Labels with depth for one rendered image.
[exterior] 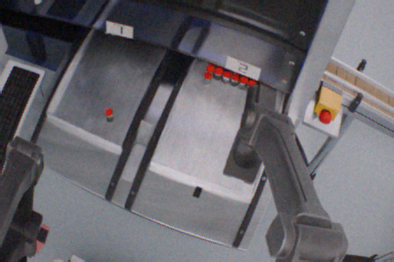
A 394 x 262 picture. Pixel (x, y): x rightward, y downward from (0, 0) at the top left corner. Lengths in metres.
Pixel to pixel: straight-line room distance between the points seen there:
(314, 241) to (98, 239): 1.71
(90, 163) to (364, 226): 1.49
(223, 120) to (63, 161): 0.45
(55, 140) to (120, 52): 0.32
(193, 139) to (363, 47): 1.69
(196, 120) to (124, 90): 0.21
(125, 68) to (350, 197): 1.35
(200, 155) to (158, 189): 0.14
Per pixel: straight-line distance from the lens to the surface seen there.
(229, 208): 1.35
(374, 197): 2.49
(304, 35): 1.13
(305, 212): 0.63
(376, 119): 1.55
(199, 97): 1.44
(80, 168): 1.38
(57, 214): 2.28
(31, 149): 0.89
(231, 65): 1.34
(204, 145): 1.39
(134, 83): 1.46
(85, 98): 1.45
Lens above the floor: 2.18
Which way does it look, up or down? 67 degrees down
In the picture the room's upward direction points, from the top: 11 degrees clockwise
